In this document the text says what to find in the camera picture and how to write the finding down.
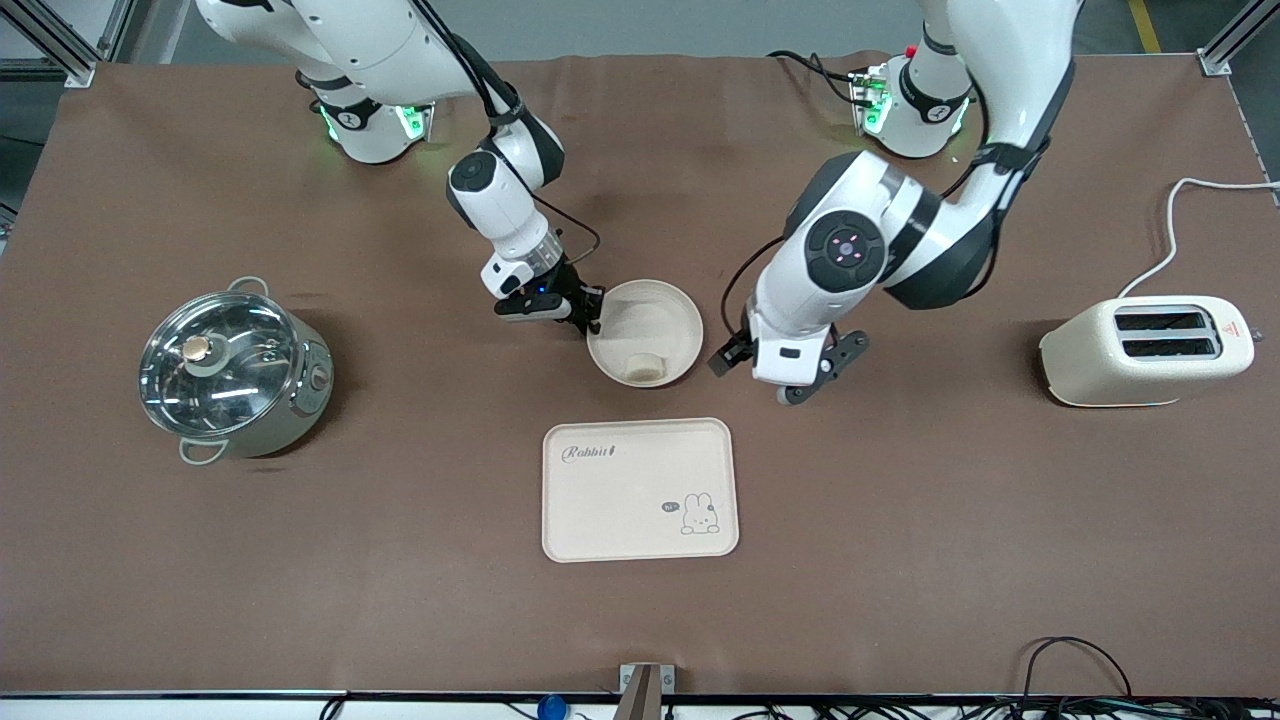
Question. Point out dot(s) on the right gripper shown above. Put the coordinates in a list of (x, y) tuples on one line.
[(564, 283)]

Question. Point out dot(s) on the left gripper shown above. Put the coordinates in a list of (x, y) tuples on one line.
[(727, 356)]

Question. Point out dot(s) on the cream round plate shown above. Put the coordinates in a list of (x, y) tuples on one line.
[(650, 320)]

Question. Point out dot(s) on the small round white bun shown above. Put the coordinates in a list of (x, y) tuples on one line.
[(645, 368)]

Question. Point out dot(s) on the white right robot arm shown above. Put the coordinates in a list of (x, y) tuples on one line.
[(380, 40)]

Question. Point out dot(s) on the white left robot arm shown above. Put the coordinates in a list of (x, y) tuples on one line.
[(1010, 60)]

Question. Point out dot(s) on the cream rabbit print tray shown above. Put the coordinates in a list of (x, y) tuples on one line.
[(620, 500)]

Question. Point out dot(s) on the stainless steel electric pot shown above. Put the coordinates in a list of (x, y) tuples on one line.
[(300, 400)]

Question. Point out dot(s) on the white two-slot toaster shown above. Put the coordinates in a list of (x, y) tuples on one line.
[(1100, 365)]

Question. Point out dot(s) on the brown table cover mat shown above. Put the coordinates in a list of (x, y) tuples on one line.
[(400, 580)]

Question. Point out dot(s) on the glass pot lid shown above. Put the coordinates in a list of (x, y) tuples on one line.
[(220, 365)]

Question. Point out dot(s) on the blue round object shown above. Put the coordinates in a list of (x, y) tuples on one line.
[(551, 708)]

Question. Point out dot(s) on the metal table edge bracket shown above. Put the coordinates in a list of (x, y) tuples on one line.
[(645, 690)]

